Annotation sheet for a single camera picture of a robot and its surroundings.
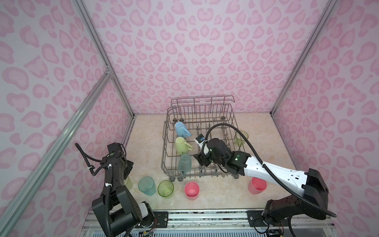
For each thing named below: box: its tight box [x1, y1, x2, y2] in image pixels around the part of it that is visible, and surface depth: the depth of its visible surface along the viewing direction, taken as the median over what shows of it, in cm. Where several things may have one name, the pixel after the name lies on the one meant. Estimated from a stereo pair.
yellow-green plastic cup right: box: [234, 130, 249, 147], surface depth 60 cm
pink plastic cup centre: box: [184, 181, 200, 201], surface depth 82 cm
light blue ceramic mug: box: [174, 121, 192, 139], surface depth 97 cm
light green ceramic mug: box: [174, 136, 193, 155], surface depth 90 cm
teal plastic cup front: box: [138, 175, 157, 197], surface depth 78 cm
